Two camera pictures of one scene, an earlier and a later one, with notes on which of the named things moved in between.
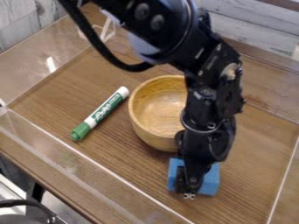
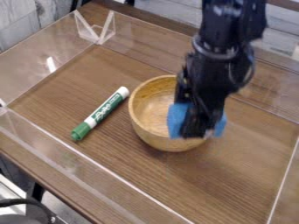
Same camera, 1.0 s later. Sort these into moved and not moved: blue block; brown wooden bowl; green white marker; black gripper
Moved: black gripper; blue block
Not moved: green white marker; brown wooden bowl
